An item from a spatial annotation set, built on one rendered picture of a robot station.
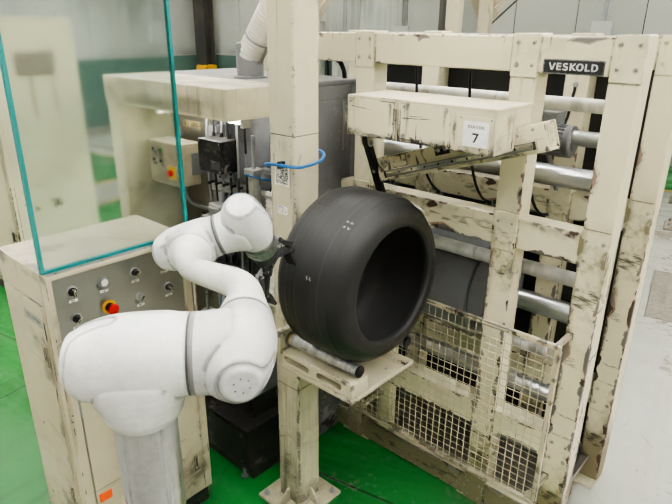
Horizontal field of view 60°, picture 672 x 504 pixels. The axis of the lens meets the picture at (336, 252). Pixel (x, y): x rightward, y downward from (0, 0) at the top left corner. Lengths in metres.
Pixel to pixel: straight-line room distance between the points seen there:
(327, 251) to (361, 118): 0.59
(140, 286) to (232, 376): 1.44
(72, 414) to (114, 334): 1.38
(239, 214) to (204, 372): 0.55
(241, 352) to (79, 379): 0.24
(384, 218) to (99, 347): 1.16
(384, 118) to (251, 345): 1.37
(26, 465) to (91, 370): 2.48
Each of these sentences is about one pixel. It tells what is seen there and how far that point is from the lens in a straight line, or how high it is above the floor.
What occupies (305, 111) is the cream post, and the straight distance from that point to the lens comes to 2.08.
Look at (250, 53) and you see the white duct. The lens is 2.63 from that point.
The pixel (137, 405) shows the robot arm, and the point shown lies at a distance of 0.94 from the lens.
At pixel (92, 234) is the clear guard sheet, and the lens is 2.10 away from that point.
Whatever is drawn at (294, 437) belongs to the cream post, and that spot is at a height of 0.38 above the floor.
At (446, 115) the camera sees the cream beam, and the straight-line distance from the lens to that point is 1.97.
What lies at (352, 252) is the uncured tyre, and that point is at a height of 1.36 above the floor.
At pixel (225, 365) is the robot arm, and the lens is 0.87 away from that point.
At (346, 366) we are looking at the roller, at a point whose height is 0.91.
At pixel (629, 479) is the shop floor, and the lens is 3.32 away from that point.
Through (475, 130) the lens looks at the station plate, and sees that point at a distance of 1.92.
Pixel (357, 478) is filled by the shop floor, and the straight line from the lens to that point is 2.99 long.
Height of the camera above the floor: 2.01
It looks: 21 degrees down
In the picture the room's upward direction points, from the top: 1 degrees clockwise
